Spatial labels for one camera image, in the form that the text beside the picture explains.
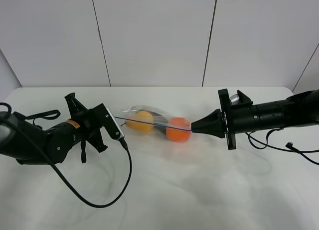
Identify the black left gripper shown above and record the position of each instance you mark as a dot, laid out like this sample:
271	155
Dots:
90	122

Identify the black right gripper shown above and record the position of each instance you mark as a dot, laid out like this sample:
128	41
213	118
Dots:
230	120

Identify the clear zip bag blue seal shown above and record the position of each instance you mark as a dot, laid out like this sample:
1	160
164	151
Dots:
147	108

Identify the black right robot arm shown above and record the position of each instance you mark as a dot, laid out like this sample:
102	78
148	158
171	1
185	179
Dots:
295	111

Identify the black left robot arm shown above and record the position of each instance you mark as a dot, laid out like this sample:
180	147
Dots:
30	144

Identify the orange fruit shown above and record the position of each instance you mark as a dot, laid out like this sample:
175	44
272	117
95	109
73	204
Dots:
178	130

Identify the dark purple eggplant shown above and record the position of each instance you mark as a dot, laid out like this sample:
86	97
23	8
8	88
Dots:
160	121

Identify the yellow pear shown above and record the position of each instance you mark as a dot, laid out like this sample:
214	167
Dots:
139	120

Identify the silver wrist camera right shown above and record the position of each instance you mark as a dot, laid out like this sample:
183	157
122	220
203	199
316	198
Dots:
234	99

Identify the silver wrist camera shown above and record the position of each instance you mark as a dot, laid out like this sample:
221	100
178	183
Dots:
234	99
112	126

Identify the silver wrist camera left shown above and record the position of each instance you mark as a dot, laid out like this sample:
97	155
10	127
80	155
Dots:
112	126

